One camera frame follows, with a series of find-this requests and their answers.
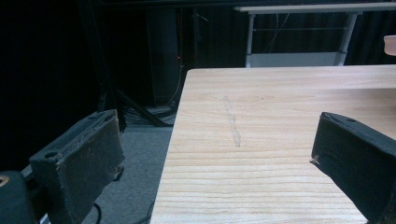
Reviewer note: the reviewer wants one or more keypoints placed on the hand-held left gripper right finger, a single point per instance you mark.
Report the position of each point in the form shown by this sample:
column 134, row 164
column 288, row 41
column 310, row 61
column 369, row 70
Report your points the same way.
column 358, row 161

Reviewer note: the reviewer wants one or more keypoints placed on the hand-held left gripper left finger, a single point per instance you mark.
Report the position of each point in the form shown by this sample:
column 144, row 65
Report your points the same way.
column 84, row 161

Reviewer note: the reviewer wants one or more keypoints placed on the black stand legs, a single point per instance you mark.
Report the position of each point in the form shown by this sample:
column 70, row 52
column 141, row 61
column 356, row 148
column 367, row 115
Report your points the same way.
column 137, row 109

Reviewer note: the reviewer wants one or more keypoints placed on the pink object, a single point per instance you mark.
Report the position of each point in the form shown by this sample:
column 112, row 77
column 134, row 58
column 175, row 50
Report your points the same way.
column 390, row 45

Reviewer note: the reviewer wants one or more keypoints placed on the white metal frame table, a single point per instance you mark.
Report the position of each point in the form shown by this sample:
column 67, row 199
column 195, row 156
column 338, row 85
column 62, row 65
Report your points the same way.
column 295, row 37

